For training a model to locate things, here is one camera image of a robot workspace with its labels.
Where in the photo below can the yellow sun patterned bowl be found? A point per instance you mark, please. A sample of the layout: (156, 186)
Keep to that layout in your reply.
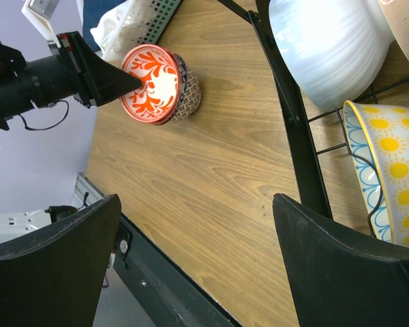
(377, 138)

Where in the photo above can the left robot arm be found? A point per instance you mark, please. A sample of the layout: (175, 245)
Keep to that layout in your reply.
(15, 100)

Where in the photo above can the blue white patterned bowl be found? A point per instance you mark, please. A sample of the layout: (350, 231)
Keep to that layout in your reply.
(182, 78)

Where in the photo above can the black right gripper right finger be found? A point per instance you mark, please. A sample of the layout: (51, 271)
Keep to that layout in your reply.
(338, 276)

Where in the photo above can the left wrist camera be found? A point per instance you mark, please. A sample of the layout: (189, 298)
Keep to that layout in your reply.
(39, 13)

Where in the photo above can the brown patterned bowl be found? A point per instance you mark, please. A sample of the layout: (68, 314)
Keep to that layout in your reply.
(191, 98)

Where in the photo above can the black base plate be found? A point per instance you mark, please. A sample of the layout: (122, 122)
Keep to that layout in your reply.
(168, 295)

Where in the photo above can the orange white floral bowl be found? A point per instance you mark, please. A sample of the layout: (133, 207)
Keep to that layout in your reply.
(160, 75)

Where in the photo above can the white ribbed bowl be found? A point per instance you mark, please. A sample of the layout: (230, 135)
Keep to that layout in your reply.
(333, 49)

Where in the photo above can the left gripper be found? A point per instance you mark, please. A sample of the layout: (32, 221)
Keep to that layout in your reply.
(73, 69)

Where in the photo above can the aluminium frame rail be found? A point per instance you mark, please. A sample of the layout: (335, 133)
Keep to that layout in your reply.
(85, 192)

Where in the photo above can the beige bowl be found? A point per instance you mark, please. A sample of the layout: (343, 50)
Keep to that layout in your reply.
(396, 13)

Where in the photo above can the white cloth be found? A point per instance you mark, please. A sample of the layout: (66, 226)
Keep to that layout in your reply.
(112, 34)

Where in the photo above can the navy blue clothes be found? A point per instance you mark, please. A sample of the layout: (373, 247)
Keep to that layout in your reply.
(91, 11)

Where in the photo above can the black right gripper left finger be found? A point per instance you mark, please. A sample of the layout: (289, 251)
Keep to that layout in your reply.
(53, 276)

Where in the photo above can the black wire dish rack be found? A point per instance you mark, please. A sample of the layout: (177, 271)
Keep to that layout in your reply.
(305, 156)

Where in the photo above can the white laundry basket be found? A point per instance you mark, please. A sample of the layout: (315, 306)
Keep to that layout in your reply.
(144, 22)

